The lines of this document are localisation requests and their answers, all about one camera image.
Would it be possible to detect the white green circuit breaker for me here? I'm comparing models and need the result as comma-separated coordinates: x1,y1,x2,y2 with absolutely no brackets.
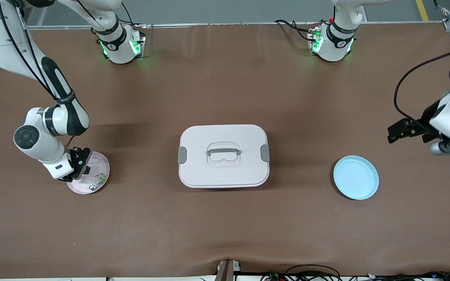
89,172,107,191

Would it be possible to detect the pale pink round plate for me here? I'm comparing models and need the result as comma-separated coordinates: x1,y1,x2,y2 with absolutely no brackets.
67,151,111,195

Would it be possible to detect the light blue round plate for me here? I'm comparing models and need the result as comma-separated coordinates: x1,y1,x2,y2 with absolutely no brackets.
333,155,380,200

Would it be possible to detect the white lidded storage box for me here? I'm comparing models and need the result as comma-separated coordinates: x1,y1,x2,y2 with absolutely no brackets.
178,124,271,189

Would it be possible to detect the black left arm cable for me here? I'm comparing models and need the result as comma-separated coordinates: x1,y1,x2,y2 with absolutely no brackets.
394,0,450,122

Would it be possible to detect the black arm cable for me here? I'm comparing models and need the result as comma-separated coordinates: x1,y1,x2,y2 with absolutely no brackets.
394,0,450,122
0,0,78,148

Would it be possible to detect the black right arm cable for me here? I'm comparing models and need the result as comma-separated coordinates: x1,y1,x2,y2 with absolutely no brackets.
0,0,78,148

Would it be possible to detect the black cable bundle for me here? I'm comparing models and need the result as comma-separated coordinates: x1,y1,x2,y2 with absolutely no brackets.
260,264,450,281

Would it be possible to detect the black right base cable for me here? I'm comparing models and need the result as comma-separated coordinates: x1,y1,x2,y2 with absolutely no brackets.
120,3,147,28

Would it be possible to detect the black base cable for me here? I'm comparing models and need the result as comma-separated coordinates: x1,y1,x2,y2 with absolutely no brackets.
120,3,147,28
275,19,313,41

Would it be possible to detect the black left base cable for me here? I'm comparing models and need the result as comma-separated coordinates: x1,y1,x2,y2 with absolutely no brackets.
275,19,313,41

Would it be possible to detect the brown camera mount post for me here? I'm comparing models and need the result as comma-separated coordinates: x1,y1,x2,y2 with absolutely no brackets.
215,259,242,281

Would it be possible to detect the metal table edge rail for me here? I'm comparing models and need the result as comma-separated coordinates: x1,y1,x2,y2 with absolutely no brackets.
26,21,448,30

